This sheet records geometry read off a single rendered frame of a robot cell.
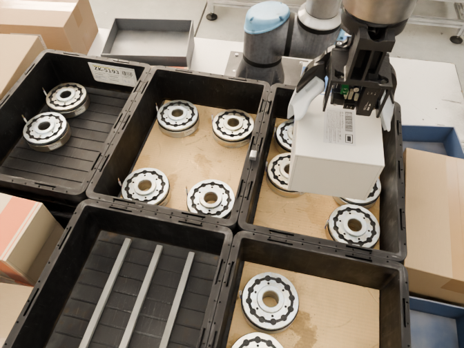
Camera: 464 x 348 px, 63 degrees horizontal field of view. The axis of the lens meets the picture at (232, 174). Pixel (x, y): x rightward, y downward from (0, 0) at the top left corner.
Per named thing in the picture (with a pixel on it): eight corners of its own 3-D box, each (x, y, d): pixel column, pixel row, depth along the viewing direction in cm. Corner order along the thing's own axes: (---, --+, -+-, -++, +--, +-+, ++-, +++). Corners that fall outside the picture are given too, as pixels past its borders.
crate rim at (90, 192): (155, 72, 96) (152, 64, 94) (271, 89, 92) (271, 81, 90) (85, 203, 74) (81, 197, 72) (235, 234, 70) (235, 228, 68)
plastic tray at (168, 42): (104, 67, 121) (99, 54, 117) (117, 30, 133) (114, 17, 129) (188, 70, 120) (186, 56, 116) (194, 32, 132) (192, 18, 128)
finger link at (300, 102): (271, 130, 55) (316, 97, 49) (275, 102, 59) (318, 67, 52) (286, 141, 57) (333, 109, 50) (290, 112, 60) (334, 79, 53)
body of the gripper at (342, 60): (318, 114, 49) (340, 33, 39) (320, 71, 54) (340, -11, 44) (379, 122, 48) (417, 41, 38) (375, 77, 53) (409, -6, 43)
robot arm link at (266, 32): (244, 38, 114) (248, -6, 104) (288, 43, 113) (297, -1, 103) (239, 61, 107) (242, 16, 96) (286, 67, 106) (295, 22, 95)
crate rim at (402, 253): (271, 89, 92) (271, 81, 90) (397, 108, 88) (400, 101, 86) (235, 234, 70) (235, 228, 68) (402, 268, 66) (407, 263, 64)
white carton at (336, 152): (295, 101, 70) (303, 61, 63) (361, 108, 69) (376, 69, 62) (287, 190, 59) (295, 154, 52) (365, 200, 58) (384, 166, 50)
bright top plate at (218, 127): (221, 106, 96) (221, 104, 96) (259, 116, 94) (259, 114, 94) (206, 134, 91) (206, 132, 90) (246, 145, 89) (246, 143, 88)
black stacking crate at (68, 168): (61, 83, 108) (45, 50, 99) (159, 99, 104) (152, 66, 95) (-22, 199, 86) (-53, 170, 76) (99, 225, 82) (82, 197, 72)
